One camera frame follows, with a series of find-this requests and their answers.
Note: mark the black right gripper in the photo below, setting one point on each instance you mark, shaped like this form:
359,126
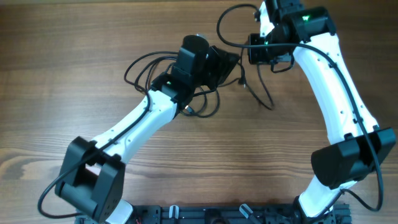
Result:
255,58

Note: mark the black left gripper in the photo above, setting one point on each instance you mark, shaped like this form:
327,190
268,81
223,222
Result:
224,64

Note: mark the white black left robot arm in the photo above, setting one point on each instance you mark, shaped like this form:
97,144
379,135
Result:
92,172

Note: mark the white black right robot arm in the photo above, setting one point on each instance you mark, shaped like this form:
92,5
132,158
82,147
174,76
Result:
357,145

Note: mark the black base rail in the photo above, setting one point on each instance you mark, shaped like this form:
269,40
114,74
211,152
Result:
269,214

